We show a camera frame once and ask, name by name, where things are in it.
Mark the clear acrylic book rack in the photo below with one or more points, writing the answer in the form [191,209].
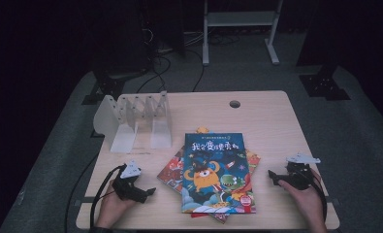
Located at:
[124,139]

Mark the person's right hand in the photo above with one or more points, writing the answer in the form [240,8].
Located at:
[310,204]

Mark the grey table bracket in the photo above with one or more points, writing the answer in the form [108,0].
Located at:
[84,200]
[331,201]

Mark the colourful animal picture book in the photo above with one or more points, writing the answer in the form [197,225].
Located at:
[171,171]

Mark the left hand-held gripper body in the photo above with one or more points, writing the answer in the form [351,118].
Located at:
[129,186]

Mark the white metal stand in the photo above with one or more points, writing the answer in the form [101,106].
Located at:
[240,18]

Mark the black stand with flat base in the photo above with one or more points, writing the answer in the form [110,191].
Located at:
[325,85]

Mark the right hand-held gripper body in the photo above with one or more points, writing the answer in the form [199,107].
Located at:
[300,176]

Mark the blue monster picture book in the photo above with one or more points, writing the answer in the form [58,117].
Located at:
[218,174]

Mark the person's left hand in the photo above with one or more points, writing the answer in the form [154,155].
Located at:
[113,208]

